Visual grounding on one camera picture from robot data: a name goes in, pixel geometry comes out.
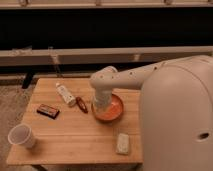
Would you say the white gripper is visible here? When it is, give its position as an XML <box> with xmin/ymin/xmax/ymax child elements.
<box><xmin>93</xmin><ymin>89</ymin><xmax>112</xmax><ymax>110</ymax></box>

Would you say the dark red pepper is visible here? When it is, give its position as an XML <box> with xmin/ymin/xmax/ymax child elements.
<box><xmin>76</xmin><ymin>97</ymin><xmax>88</xmax><ymax>113</ymax></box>

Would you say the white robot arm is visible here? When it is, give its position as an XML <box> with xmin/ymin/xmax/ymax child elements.
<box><xmin>90</xmin><ymin>55</ymin><xmax>213</xmax><ymax>171</ymax></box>

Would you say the orange ceramic bowl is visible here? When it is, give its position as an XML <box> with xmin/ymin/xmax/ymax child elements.
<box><xmin>91</xmin><ymin>94</ymin><xmax>124</xmax><ymax>122</ymax></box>

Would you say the white tube bottle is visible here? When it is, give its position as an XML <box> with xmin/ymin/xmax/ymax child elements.
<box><xmin>56</xmin><ymin>83</ymin><xmax>76</xmax><ymax>107</ymax></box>

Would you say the wooden table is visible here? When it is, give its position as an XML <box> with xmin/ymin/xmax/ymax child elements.
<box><xmin>7</xmin><ymin>78</ymin><xmax>142</xmax><ymax>165</ymax></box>

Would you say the dark chocolate bar packet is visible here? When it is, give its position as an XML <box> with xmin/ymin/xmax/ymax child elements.
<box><xmin>37</xmin><ymin>104</ymin><xmax>60</xmax><ymax>119</ymax></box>

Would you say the white plastic cup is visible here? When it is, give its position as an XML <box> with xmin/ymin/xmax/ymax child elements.
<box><xmin>8</xmin><ymin>124</ymin><xmax>36</xmax><ymax>149</ymax></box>

